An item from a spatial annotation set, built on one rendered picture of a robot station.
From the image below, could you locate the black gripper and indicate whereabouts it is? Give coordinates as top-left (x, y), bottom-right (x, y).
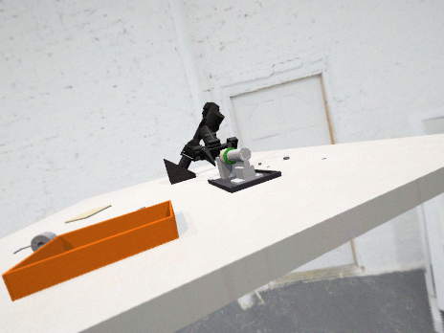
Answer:
top-left (191, 132), bottom-right (238, 167)

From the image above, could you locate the orange open-top tray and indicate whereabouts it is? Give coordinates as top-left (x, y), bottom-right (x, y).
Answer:
top-left (2, 200), bottom-right (179, 301)

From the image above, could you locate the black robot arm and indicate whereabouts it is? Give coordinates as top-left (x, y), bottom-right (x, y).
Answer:
top-left (178, 102), bottom-right (225, 169)

